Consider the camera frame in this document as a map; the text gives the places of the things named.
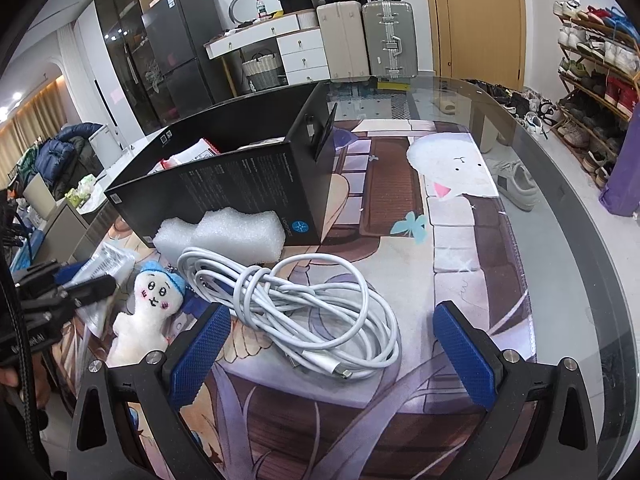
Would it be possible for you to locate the grey drawer cabinet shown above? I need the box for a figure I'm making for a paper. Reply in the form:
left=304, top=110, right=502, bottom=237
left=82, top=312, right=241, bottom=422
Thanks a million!
left=22, top=175, right=101, bottom=266

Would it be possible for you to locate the wooden shoe rack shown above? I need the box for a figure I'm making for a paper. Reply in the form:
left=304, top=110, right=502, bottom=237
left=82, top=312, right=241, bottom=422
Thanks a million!
left=552, top=0, right=640, bottom=191

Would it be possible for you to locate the black cardboard box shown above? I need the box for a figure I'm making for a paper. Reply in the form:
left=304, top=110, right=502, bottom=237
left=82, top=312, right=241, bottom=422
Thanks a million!
left=104, top=81, right=338, bottom=248

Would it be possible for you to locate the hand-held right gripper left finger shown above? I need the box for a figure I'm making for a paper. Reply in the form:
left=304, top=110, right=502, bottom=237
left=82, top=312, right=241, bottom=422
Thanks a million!
left=67, top=302, right=233, bottom=480

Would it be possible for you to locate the oval metal frame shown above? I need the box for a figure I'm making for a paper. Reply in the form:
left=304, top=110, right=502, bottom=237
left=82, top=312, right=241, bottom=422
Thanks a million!
left=229, top=0, right=291, bottom=23

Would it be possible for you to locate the group of shoes on rack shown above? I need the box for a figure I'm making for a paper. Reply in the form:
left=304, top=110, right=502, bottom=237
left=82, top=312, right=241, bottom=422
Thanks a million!
left=554, top=0, right=640, bottom=188

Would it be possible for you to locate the wicker basket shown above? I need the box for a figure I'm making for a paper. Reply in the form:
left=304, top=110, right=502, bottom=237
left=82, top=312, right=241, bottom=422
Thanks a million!
left=241, top=51, right=285, bottom=92

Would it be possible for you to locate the beige suitcase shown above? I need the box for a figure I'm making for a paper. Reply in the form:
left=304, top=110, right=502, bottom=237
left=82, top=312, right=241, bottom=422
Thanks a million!
left=316, top=1, right=371, bottom=81

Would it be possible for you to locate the white medicine pouch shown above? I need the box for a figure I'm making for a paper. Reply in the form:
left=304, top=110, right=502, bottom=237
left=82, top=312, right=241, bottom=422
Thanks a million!
left=65, top=241, right=137, bottom=336

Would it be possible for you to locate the red and white packet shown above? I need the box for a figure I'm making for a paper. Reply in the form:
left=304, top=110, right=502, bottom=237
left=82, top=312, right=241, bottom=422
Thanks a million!
left=147, top=138, right=221, bottom=173

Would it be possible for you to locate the white appliance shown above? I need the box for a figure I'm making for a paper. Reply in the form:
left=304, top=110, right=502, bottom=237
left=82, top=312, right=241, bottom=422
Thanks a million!
left=90, top=125, right=126, bottom=171

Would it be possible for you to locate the wooden door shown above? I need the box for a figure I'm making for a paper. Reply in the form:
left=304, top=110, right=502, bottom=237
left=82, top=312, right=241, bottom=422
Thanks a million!
left=421, top=0, right=526, bottom=93

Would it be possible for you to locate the dark glass-door cabinet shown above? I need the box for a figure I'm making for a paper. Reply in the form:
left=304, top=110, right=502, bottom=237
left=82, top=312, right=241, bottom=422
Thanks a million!
left=95, top=0, right=166, bottom=131

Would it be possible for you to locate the printed desk mat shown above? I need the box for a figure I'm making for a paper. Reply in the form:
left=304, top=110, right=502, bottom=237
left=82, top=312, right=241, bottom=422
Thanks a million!
left=50, top=117, right=538, bottom=480

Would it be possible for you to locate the white desk with drawers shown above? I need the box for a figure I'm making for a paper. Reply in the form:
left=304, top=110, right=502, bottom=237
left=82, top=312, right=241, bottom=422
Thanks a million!
left=204, top=10, right=333, bottom=93

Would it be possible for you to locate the white charging cable coil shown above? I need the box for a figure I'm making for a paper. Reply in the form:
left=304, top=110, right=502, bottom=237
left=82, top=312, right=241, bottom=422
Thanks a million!
left=177, top=246, right=402, bottom=381

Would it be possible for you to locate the blue down jacket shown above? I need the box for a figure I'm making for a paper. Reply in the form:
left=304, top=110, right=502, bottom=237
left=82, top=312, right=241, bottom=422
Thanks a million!
left=37, top=122, right=101, bottom=201

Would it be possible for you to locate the white sneaker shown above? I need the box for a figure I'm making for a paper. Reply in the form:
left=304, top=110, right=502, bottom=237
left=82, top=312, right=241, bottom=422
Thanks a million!
left=485, top=160, right=541, bottom=211

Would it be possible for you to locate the green white pack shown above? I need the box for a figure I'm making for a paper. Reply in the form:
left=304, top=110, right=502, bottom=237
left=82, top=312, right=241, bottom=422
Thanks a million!
left=65, top=175, right=103, bottom=208

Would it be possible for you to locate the beige curtain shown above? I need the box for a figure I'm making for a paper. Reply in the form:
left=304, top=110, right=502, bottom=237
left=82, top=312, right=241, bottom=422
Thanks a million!
left=0, top=90, right=66, bottom=181

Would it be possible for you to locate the black braided cable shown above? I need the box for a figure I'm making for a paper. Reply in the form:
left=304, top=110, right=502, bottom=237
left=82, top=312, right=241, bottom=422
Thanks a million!
left=0, top=255, right=38, bottom=456

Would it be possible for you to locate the silver suitcase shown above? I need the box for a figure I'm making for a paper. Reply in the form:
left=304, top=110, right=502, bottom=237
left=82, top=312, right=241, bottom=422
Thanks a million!
left=361, top=1, right=418, bottom=80

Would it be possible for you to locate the white plush toy blue hat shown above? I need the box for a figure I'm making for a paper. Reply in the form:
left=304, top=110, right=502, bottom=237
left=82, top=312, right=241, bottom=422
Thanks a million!
left=106, top=260, right=187, bottom=367

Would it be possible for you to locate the group of shoes on floor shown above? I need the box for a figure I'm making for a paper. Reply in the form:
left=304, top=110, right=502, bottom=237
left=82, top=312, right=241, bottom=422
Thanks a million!
left=462, top=77, right=566, bottom=133

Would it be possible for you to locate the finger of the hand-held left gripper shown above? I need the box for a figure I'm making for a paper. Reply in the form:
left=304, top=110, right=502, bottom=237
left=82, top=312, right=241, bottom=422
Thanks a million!
left=57, top=274, right=117, bottom=308
left=12, top=260, right=91, bottom=287

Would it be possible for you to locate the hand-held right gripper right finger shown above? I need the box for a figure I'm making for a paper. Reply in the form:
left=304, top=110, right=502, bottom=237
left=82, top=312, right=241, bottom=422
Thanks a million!
left=432, top=300, right=598, bottom=480

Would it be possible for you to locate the dark grey refrigerator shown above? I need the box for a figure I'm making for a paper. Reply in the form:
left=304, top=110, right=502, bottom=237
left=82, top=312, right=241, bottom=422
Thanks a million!
left=141, top=0, right=236, bottom=131

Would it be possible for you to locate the white foam block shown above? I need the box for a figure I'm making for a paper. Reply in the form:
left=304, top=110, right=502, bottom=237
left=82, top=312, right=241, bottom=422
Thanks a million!
left=152, top=206, right=287, bottom=265

